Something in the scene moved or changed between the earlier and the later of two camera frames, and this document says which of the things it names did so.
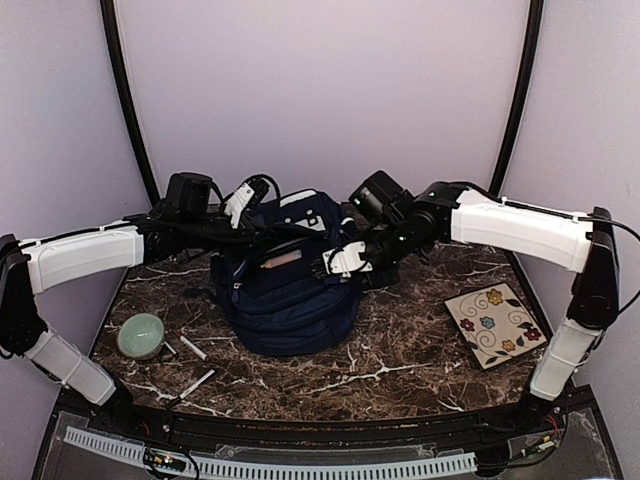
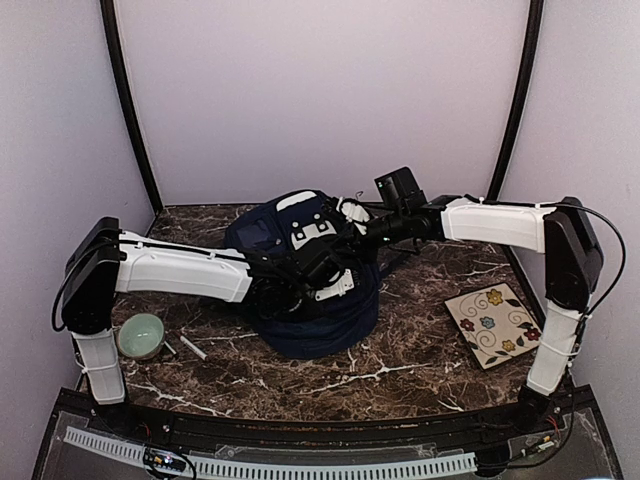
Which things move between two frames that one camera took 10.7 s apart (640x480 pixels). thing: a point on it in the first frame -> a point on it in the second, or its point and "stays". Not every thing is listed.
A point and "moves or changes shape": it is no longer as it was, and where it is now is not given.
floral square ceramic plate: x=495 y=324 stays
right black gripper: x=389 y=278 -> x=354 y=246
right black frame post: x=528 y=90 stays
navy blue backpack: x=274 y=303 moves or changes shape
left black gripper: x=246 y=236 -> x=294 y=313
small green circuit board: x=160 y=460 stays
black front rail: x=177 y=424 stays
